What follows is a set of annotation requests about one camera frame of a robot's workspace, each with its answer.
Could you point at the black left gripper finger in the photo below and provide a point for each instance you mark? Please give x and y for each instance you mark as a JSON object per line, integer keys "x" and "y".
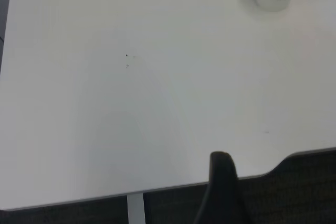
{"x": 223, "y": 190}

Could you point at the white table leg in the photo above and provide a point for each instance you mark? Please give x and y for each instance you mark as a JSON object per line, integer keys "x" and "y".
{"x": 136, "y": 208}

